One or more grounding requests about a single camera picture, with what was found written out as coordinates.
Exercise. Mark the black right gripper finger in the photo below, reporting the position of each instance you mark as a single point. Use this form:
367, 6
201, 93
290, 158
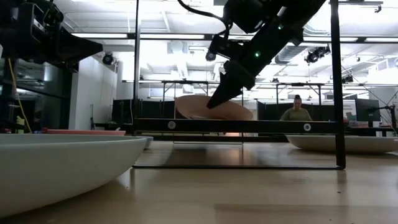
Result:
225, 91

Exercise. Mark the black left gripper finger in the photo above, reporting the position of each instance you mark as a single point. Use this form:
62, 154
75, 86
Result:
77, 49

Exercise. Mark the pink plate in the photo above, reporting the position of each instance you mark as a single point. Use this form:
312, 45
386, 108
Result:
84, 132

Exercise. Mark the small white bowl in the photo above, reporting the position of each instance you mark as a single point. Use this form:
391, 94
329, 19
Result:
148, 141

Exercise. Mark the large deep white plate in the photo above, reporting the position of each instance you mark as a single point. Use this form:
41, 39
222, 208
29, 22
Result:
62, 168

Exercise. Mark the wide white plate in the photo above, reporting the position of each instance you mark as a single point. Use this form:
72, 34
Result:
367, 143

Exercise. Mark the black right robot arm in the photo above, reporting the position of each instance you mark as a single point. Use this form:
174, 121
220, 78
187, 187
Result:
273, 40

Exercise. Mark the black metal shelf rack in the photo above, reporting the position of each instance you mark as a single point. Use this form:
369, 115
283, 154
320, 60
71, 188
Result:
236, 126

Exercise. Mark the dark glass cabinet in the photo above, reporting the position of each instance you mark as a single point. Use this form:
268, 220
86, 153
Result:
46, 102

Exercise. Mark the person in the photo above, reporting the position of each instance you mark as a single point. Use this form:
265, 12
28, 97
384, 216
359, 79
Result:
296, 114

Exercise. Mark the thin black tripod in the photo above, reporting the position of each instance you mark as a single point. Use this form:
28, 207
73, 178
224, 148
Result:
92, 118

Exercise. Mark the black partition panel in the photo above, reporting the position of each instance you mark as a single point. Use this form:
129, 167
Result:
152, 110

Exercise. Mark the yellow-green small object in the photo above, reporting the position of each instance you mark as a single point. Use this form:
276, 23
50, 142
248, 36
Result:
20, 123

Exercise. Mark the small black ceiling spotlight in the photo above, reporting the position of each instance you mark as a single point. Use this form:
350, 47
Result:
347, 78

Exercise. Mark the white sign board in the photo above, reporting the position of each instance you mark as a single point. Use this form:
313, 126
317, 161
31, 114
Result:
350, 115

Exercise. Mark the black computer monitor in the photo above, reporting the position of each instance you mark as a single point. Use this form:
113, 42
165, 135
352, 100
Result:
367, 109

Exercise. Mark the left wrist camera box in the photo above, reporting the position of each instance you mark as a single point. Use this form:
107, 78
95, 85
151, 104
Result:
37, 17

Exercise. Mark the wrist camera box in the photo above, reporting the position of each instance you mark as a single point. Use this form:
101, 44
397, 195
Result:
225, 46
37, 17

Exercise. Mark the round black ceiling camera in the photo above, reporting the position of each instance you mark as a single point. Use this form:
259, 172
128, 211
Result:
108, 58
210, 56

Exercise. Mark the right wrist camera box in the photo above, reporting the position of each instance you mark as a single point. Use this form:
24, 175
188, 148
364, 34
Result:
225, 46

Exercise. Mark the overhead light strip rail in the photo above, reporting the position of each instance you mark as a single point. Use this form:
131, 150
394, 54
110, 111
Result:
171, 36

